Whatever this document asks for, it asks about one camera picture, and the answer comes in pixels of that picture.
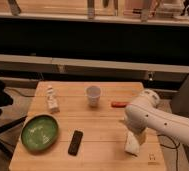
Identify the green plate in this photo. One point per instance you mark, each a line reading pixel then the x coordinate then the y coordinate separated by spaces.
pixel 39 133

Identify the translucent plastic cup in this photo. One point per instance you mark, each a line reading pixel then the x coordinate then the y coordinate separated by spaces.
pixel 93 95

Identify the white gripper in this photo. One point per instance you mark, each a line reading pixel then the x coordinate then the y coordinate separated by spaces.
pixel 137 138

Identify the black remote control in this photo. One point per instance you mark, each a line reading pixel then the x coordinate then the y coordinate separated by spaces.
pixel 75 142

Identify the red sausage toy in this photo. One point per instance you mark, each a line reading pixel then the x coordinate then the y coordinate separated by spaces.
pixel 119 104

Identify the white small bottle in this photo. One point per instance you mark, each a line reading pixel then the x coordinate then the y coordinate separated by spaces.
pixel 52 100

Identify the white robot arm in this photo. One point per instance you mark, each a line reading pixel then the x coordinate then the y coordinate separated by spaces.
pixel 142 112

